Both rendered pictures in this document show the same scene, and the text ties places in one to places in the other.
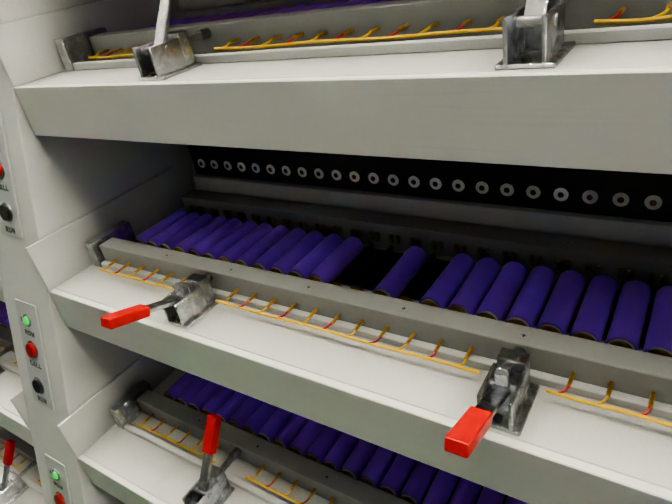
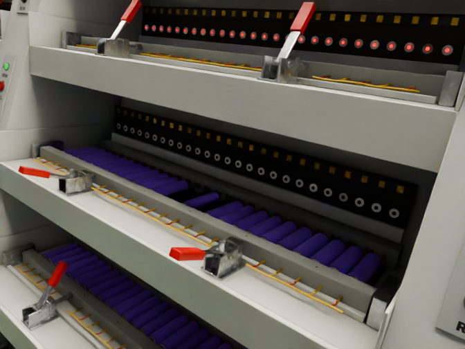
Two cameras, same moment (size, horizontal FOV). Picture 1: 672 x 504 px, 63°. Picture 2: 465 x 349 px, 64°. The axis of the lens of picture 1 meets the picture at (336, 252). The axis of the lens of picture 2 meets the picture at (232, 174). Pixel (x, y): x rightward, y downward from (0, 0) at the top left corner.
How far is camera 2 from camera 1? 0.13 m
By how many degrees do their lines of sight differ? 14
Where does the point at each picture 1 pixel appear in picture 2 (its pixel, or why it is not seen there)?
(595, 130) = (291, 115)
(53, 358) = not seen: outside the picture
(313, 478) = (109, 320)
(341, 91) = (187, 76)
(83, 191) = (43, 115)
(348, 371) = (146, 235)
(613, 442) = (269, 295)
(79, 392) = not seen: outside the picture
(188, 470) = (34, 300)
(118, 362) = (21, 225)
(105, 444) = not seen: outside the picture
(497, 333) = (232, 231)
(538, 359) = (249, 249)
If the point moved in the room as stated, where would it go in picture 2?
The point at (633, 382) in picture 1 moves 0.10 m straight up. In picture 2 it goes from (292, 269) to (323, 170)
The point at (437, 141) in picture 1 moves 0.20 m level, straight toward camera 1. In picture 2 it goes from (223, 110) to (138, 39)
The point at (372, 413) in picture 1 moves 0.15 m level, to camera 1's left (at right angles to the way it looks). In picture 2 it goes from (149, 258) to (15, 218)
